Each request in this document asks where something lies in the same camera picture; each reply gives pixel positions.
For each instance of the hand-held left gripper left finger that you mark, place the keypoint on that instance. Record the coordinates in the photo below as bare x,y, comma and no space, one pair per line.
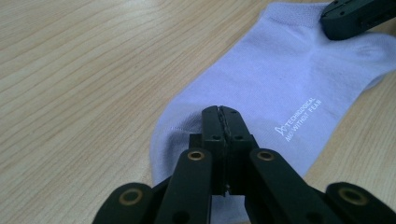
213,130

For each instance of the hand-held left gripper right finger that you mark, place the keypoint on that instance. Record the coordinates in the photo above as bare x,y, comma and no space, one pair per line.
236,133

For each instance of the white ankle sock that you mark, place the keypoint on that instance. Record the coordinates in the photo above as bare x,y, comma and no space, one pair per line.
267,84

